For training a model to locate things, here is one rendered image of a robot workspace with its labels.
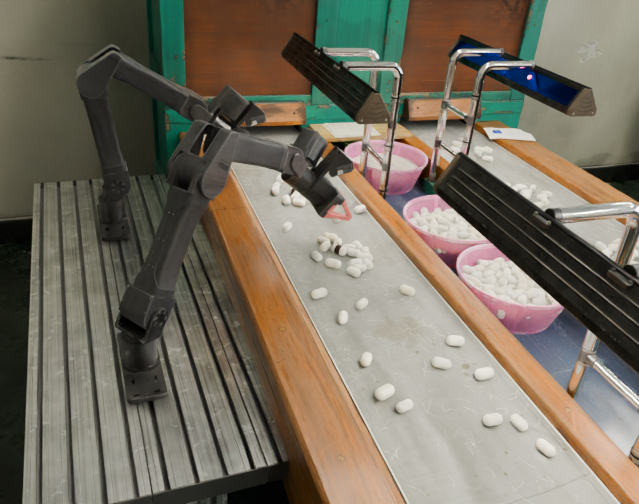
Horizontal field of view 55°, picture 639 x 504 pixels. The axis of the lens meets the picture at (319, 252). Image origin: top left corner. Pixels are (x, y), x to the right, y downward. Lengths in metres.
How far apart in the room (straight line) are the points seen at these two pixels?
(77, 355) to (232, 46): 1.16
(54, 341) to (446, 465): 0.78
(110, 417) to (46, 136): 1.94
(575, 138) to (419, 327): 2.97
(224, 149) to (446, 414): 0.59
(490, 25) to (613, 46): 1.70
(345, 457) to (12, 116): 2.28
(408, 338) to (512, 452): 0.30
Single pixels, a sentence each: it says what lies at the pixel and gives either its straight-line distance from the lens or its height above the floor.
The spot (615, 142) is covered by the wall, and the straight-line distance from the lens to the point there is 4.34.
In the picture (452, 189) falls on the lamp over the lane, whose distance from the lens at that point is 1.03.
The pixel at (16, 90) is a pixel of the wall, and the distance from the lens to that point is 2.87.
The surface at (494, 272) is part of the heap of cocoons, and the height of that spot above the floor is 0.73.
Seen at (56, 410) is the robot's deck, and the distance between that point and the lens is 1.18.
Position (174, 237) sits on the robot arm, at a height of 0.92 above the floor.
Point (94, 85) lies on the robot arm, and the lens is 1.56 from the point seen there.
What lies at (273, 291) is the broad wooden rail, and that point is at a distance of 1.26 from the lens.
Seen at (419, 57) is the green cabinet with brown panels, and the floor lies 1.00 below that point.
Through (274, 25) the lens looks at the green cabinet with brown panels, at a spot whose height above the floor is 1.10.
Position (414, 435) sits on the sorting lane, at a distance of 1.03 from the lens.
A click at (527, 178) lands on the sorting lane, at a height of 0.74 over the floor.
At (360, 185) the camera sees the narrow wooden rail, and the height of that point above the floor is 0.76.
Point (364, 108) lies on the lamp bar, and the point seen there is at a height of 1.08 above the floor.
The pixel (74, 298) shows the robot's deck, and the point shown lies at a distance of 1.44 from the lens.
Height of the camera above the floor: 1.46
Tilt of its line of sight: 30 degrees down
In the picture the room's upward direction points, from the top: 5 degrees clockwise
